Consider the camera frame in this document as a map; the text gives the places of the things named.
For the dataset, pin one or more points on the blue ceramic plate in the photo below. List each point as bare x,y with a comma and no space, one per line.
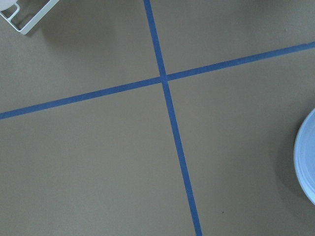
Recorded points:
304,156

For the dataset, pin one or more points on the white metal rack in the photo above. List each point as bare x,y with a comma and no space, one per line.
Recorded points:
23,15

